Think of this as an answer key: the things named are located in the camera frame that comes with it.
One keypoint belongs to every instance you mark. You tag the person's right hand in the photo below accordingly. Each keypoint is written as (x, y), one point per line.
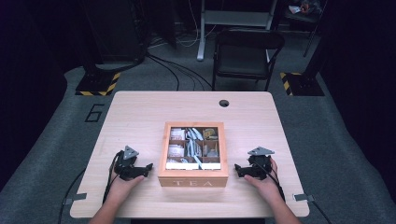
(267, 186)

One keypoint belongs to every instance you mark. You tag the white desk frame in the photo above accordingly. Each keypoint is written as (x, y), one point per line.
(233, 18)

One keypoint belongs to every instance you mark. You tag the stack of white tea packets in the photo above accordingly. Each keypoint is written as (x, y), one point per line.
(177, 134)
(176, 151)

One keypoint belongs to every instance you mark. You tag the black folding chair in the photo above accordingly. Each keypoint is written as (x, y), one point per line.
(246, 56)

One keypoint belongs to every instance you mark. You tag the grey tape strip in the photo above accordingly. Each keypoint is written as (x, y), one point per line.
(76, 198)
(303, 197)

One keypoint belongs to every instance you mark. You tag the person's left hand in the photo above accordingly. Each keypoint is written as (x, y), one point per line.
(123, 188)

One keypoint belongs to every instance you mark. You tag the stack of dark-blue tea packets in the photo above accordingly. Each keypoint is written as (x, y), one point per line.
(196, 160)

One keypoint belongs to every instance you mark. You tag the orange and white clutter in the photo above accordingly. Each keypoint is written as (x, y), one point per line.
(300, 7)

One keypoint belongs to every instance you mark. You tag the dark side table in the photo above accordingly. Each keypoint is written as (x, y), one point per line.
(299, 18)

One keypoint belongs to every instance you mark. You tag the wooden tea box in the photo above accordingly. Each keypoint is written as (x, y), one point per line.
(193, 179)

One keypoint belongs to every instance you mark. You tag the stack of grey-blue tea packets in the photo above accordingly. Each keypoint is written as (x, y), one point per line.
(193, 133)
(193, 148)

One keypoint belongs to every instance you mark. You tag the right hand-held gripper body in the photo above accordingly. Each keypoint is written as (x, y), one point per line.
(260, 166)

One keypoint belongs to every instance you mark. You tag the stack of grey-yellow tea packets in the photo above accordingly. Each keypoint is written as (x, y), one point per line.
(212, 151)

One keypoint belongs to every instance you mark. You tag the black equipment cabinet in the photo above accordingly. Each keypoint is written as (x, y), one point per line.
(115, 31)

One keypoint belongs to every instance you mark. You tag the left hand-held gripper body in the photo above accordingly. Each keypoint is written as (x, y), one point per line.
(126, 169)

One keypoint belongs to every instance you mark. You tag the black yellow striped stand base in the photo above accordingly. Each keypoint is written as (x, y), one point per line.
(302, 84)
(96, 84)

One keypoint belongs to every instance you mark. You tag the stack of translucent tea packets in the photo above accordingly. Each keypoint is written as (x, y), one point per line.
(174, 160)

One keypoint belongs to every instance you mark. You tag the stack of yellow tea packets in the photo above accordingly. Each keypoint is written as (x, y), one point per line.
(210, 133)

